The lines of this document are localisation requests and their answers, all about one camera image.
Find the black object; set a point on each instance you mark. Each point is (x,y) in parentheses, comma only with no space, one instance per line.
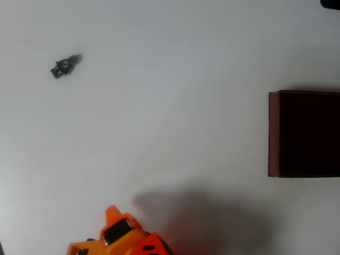
(330,3)

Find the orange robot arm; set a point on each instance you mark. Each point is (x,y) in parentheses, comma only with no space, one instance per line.
(127,239)

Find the dark red box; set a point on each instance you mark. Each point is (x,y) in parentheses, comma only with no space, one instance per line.
(305,135)

